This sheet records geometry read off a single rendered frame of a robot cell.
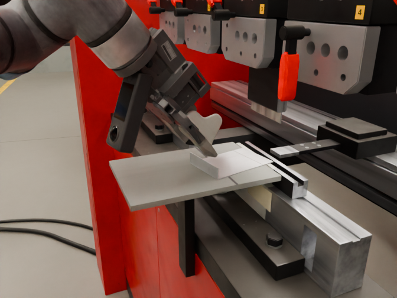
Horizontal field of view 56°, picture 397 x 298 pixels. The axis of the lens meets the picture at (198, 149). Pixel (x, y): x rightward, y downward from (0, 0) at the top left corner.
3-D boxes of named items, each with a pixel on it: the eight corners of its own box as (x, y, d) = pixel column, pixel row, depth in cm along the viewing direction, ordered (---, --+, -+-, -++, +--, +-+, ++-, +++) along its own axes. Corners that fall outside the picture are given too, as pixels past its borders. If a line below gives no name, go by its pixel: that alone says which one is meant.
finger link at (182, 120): (210, 139, 55) (169, 97, 52) (202, 146, 55) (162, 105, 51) (197, 135, 59) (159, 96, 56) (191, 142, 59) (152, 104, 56)
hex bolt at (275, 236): (262, 240, 62) (263, 233, 61) (276, 237, 63) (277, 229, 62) (271, 250, 60) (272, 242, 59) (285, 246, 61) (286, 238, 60)
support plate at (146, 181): (108, 165, 70) (108, 160, 69) (233, 145, 79) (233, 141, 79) (131, 211, 54) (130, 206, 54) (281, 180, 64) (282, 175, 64)
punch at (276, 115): (247, 109, 73) (249, 60, 69) (255, 108, 74) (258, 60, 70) (275, 124, 64) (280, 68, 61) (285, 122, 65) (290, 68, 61)
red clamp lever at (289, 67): (273, 100, 51) (279, 25, 47) (298, 97, 52) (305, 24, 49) (280, 103, 49) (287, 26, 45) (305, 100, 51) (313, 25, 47)
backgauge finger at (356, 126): (258, 150, 78) (259, 128, 76) (352, 134, 88) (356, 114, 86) (292, 172, 68) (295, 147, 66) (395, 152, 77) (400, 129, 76)
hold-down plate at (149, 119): (132, 117, 138) (132, 110, 137) (146, 116, 140) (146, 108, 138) (156, 144, 112) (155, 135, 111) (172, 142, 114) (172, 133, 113)
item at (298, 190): (235, 156, 79) (236, 143, 78) (247, 154, 80) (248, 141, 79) (292, 198, 62) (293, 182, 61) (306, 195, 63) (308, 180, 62)
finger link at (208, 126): (243, 137, 59) (205, 96, 55) (219, 165, 58) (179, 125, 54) (233, 134, 62) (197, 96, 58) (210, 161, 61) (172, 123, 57)
